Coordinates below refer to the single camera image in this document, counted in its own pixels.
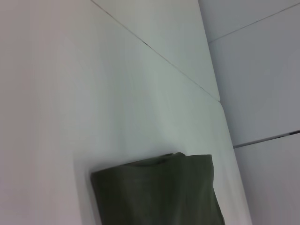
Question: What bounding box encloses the dark green FREE t-shirt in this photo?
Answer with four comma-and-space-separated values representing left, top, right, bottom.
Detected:
90, 152, 226, 225

